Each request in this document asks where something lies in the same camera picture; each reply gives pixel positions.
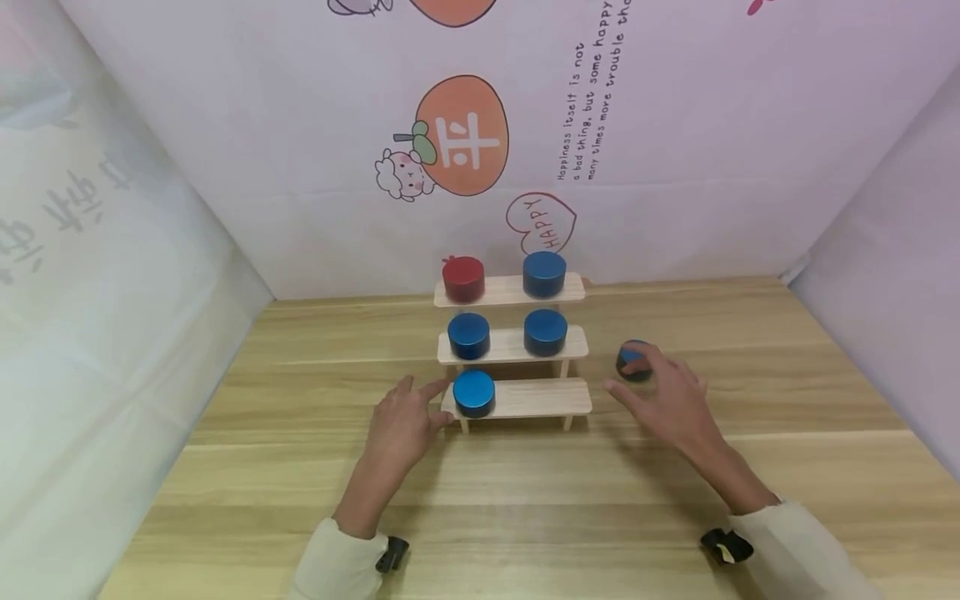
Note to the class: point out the person's left hand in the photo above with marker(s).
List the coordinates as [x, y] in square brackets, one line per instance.
[397, 437]

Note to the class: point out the person's right hand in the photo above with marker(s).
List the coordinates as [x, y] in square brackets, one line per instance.
[679, 412]

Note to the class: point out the person's right thumb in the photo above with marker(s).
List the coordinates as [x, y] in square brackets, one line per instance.
[621, 395]

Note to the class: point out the person's right index finger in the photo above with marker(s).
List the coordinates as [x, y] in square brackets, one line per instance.
[655, 360]

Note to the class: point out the person's right fingers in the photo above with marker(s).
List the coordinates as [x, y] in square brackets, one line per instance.
[690, 375]

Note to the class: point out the person's left middle finger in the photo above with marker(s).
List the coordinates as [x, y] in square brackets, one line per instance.
[403, 390]

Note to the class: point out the person's left fingers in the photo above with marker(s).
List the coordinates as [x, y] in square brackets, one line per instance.
[379, 410]

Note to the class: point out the person's left index finger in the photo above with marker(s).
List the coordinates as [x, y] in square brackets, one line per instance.
[433, 392]

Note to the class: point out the person's left thumb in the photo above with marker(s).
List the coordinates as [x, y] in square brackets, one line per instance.
[442, 419]

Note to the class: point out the person's left forearm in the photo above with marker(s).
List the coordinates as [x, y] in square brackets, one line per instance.
[349, 546]

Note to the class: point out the person's right forearm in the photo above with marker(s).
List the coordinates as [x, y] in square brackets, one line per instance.
[787, 542]

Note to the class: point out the blue cylinder tin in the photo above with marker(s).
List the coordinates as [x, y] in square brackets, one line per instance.
[469, 337]
[545, 332]
[544, 276]
[630, 363]
[474, 393]

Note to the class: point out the wooden three-tier shelf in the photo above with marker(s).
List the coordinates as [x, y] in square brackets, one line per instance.
[540, 398]

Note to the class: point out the red cylinder tin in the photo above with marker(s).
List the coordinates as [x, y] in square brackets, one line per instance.
[463, 281]

